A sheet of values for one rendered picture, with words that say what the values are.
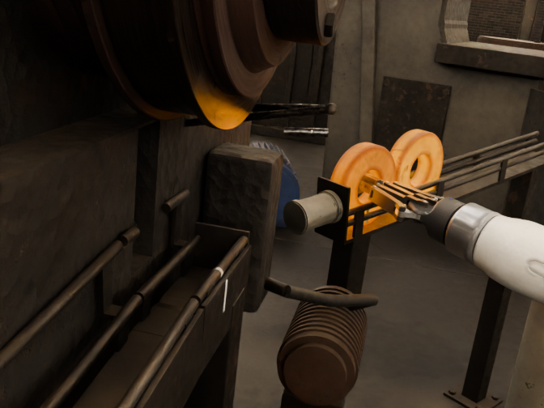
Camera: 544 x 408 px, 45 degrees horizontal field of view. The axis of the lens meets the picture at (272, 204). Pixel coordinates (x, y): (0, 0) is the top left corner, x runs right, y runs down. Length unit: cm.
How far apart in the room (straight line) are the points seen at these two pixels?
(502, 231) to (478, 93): 230
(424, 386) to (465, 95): 170
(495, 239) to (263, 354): 111
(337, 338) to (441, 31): 247
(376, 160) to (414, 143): 11
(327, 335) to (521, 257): 31
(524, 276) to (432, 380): 106
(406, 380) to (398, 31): 190
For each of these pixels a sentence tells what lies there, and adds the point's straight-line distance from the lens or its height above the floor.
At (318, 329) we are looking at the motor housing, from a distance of 103.
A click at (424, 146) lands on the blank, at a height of 77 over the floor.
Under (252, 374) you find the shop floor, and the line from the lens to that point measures 190.
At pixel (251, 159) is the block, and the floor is 80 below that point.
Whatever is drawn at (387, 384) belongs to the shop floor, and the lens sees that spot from 196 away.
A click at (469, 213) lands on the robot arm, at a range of 106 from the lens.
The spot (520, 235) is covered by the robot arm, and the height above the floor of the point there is 72.
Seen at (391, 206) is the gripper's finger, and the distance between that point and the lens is 111.
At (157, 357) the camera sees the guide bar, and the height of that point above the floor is 70.
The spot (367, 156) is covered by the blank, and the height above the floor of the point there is 76.
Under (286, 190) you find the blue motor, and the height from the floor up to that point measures 22.
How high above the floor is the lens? 102
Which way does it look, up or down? 18 degrees down
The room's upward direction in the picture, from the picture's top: 7 degrees clockwise
